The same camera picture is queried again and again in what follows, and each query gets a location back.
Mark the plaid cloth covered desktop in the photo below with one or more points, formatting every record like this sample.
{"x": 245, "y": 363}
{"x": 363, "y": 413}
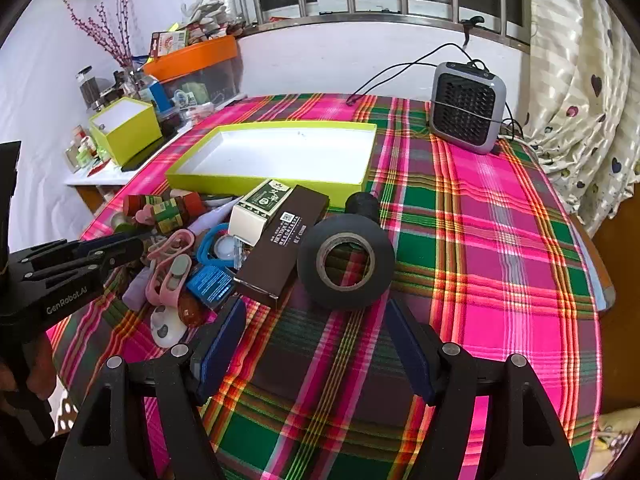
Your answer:
{"x": 500, "y": 240}

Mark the black tape roll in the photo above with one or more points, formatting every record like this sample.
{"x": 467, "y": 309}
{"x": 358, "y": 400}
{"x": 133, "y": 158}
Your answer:
{"x": 310, "y": 270}

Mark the glass jar with black lid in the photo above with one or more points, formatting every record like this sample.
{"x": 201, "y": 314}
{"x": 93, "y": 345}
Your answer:
{"x": 92, "y": 91}

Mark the white side table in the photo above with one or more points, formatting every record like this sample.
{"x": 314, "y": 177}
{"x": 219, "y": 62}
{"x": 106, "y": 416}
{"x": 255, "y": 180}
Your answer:
{"x": 85, "y": 177}

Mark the white gloves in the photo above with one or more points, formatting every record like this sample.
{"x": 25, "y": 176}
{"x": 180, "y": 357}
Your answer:
{"x": 202, "y": 5}

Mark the dark brown long box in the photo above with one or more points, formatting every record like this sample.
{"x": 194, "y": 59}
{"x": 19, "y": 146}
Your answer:
{"x": 285, "y": 255}

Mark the grey small heater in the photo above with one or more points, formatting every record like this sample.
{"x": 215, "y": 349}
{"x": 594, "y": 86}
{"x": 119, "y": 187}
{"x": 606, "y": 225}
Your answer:
{"x": 467, "y": 105}

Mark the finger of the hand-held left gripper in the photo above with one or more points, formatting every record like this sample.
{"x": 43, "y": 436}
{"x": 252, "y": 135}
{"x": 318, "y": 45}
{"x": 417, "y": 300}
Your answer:
{"x": 100, "y": 246}
{"x": 120, "y": 255}

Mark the round clear plastic container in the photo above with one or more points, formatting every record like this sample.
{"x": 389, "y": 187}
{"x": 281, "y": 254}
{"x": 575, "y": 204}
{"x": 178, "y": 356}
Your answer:
{"x": 170, "y": 117}

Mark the white round cap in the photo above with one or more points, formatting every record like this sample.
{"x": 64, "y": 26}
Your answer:
{"x": 225, "y": 249}

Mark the blue carton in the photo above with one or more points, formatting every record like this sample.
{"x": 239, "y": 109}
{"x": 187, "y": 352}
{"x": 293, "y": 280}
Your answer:
{"x": 155, "y": 92}

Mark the orange lidded clear storage bin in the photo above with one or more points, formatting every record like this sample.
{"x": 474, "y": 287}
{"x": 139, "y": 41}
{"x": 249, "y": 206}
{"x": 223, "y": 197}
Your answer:
{"x": 200, "y": 67}

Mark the black thread spool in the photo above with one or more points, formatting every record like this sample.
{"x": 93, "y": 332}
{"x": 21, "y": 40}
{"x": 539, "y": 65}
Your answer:
{"x": 362, "y": 205}

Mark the pink tube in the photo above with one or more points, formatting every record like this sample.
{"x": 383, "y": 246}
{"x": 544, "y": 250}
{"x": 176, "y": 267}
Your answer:
{"x": 212, "y": 220}

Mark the small blue box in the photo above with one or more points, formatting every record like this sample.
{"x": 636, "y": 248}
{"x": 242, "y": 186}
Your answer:
{"x": 210, "y": 282}

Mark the black clamp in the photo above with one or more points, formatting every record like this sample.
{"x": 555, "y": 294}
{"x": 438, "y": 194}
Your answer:
{"x": 472, "y": 22}

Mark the pink flower branches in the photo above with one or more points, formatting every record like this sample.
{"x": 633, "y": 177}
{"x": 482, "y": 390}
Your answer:
{"x": 112, "y": 30}

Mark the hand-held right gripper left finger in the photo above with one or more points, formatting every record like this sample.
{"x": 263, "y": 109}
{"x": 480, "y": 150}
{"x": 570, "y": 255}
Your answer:
{"x": 225, "y": 340}

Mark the red and white package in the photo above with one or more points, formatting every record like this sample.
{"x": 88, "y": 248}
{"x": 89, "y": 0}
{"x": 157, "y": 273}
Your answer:
{"x": 167, "y": 42}

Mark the brown bottle yellow-green label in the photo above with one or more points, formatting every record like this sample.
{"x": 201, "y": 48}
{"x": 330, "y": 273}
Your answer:
{"x": 172, "y": 212}
{"x": 135, "y": 205}

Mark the shallow yellow-green box tray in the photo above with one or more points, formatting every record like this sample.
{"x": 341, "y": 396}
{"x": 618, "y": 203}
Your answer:
{"x": 300, "y": 150}

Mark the red-brown cylinder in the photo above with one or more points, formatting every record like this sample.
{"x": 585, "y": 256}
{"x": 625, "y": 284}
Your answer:
{"x": 192, "y": 310}

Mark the white plastic object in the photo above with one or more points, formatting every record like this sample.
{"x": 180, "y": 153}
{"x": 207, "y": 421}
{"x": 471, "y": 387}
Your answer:
{"x": 164, "y": 327}

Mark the heart print curtain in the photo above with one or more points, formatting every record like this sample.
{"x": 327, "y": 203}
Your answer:
{"x": 575, "y": 110}

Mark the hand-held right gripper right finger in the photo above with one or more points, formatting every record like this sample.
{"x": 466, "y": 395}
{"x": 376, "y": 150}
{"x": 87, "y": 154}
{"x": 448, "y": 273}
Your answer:
{"x": 407, "y": 355}

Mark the green and white small box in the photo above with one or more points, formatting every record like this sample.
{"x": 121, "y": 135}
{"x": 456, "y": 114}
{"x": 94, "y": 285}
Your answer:
{"x": 260, "y": 207}

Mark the purple small item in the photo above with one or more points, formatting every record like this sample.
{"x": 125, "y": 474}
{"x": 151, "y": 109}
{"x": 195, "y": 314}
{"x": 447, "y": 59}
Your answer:
{"x": 136, "y": 291}

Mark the tall yellow-green box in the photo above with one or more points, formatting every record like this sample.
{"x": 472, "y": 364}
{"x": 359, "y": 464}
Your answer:
{"x": 135, "y": 132}

